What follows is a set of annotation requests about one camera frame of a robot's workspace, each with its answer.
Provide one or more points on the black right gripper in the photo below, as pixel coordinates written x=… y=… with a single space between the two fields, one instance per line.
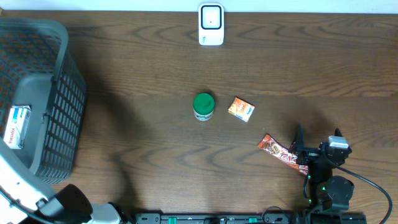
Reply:
x=310 y=154

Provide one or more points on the red chocolate bar wrapper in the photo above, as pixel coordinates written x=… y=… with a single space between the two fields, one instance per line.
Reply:
x=274 y=148

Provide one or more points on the orange snack packet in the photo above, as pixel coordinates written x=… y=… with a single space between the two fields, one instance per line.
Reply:
x=241 y=109

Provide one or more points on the green lid jar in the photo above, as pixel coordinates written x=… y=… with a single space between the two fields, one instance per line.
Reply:
x=203 y=106

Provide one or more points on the white blue medicine box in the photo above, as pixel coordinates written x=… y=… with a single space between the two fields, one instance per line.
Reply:
x=16 y=126

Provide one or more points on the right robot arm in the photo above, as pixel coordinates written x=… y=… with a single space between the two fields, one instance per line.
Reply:
x=326 y=192

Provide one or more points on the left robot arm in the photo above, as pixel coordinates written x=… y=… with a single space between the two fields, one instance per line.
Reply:
x=24 y=197

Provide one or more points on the white barcode scanner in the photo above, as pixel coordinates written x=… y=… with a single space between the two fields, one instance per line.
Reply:
x=211 y=24

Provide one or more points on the grey plastic mesh basket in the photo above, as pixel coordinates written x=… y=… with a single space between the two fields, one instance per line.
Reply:
x=38 y=70

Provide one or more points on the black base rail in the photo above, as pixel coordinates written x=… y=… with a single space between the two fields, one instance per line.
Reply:
x=269 y=217

